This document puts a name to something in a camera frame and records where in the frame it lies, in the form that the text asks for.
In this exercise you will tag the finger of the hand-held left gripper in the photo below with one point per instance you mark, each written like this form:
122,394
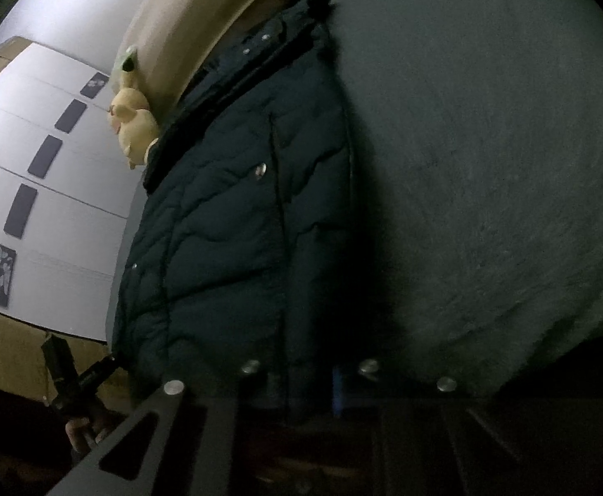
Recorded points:
59,361
97,369

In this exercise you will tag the person's left hand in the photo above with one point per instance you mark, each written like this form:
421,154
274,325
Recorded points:
87,431

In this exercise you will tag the cardboard box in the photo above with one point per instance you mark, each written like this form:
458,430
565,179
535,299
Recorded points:
4,56

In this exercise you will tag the beige headboard cushion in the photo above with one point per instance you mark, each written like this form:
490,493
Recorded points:
198,15

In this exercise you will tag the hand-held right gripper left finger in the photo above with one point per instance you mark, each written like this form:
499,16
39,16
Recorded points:
213,418

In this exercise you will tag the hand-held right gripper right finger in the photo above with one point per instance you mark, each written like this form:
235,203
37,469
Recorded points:
384,408

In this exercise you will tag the white wardrobe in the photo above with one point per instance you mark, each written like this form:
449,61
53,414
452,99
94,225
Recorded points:
48,191

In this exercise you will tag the yellow plush toy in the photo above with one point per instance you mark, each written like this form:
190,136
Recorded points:
133,119

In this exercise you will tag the dark quilted jacket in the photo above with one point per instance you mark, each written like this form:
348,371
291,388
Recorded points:
239,206

